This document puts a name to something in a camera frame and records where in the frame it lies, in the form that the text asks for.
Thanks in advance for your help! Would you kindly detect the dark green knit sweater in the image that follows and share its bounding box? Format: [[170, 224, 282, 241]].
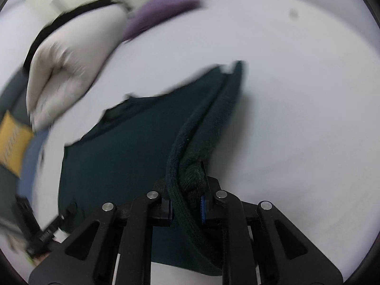
[[58, 61, 244, 276]]

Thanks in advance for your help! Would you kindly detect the blue pillow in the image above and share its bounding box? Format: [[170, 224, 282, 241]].
[[17, 128, 50, 203]]

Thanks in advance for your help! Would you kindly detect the yellow embroidered cushion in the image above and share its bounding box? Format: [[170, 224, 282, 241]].
[[0, 111, 34, 178]]

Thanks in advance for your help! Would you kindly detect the white bed sheet mattress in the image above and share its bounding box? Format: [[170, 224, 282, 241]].
[[32, 0, 379, 284]]

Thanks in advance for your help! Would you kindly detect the rolled beige duvet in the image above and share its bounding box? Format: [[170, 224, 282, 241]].
[[26, 4, 128, 132]]

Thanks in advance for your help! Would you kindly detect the black garment behind duvet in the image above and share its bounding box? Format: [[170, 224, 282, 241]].
[[23, 0, 115, 73]]

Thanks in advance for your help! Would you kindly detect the purple cushion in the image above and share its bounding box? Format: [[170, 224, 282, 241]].
[[124, 0, 201, 41]]

